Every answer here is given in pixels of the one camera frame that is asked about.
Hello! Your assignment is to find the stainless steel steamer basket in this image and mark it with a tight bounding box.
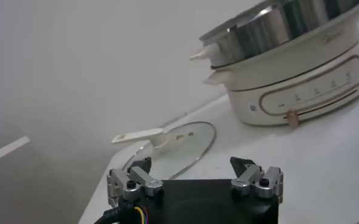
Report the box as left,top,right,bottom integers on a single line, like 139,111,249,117
188,0,359,70

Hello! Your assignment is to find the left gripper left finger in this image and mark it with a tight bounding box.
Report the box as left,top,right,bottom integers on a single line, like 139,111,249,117
106,156,165,208

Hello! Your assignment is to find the glass lid with white handle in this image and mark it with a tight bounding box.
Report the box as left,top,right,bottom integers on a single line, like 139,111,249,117
111,121,217,180

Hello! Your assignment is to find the cream electric cooker pot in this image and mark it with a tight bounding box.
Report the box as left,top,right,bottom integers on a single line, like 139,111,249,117
203,5,359,128

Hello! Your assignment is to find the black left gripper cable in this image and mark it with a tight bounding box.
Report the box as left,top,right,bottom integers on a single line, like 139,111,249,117
93,204,149,224

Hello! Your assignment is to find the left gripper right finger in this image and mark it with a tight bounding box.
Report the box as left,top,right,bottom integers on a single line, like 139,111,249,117
230,156,284,204

